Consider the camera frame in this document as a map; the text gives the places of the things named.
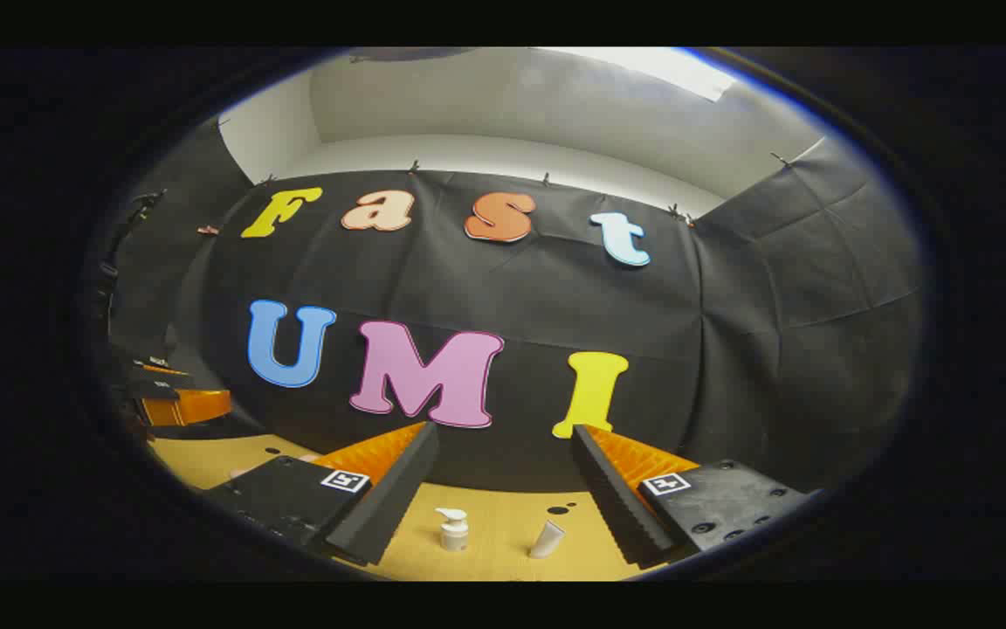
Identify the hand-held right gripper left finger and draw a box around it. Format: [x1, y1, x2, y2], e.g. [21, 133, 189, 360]
[203, 423, 440, 565]

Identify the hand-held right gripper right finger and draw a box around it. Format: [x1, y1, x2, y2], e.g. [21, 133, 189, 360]
[571, 425, 818, 569]

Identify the white pump bottle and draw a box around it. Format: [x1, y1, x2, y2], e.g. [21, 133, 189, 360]
[435, 507, 471, 552]

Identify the white squeeze tube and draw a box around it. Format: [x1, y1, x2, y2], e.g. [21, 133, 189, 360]
[527, 519, 567, 560]

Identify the black backdrop cloth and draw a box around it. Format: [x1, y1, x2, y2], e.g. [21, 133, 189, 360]
[106, 118, 927, 494]

